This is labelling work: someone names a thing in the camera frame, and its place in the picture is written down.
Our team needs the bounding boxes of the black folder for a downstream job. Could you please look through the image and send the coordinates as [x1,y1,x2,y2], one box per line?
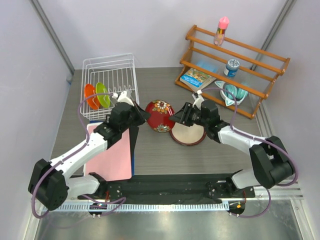
[129,126,139,162]

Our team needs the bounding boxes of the orange plate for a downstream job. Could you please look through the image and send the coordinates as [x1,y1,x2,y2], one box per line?
[84,84,100,110]

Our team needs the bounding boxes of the blue paperback book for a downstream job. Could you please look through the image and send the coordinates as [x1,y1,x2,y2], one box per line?
[179,68,216,92]

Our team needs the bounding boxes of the orange wooden shelf rack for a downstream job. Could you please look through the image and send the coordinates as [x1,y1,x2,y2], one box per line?
[175,25,291,119]

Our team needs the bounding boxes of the pink capped bottle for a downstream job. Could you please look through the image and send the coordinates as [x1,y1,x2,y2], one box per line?
[214,16,230,46]

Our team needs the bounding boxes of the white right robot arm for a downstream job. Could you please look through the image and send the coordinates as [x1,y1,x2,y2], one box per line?
[169,100,298,198]

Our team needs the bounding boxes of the teal cat-ear headphones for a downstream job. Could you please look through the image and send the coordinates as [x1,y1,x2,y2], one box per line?
[214,80,248,107]

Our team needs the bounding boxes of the blue lidded jar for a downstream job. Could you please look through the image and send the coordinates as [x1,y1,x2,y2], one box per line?
[223,58,240,77]

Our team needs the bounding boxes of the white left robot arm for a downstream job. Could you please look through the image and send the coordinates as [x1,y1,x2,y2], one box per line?
[28,102,151,211]

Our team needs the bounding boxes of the red floral plate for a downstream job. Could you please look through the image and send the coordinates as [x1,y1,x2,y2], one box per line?
[145,99,175,133]

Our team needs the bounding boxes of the large cream red-rimmed plate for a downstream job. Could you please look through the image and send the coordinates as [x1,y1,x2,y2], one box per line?
[169,123,207,146]

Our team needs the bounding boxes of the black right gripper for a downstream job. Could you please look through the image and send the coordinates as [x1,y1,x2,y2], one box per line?
[168,102,209,128]

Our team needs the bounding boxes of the green plate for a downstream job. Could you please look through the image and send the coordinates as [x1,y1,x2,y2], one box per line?
[95,82,111,109]

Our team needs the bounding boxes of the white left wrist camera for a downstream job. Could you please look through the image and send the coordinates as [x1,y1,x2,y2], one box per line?
[111,90,134,106]

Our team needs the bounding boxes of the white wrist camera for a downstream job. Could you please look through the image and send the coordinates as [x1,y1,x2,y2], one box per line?
[111,90,134,106]
[192,90,204,110]

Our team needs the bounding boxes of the pink clipboard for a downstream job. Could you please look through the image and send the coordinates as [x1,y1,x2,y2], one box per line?
[84,123,133,182]

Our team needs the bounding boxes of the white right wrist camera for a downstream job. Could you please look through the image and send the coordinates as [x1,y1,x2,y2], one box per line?
[192,90,204,110]

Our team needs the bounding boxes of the white wire dish rack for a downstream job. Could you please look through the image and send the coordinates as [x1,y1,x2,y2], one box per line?
[80,53,140,121]

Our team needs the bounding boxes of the light blue cloth on shelf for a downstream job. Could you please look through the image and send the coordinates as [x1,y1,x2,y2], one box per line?
[196,60,219,73]

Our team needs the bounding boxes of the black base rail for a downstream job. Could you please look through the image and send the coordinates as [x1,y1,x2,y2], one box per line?
[67,173,255,205]

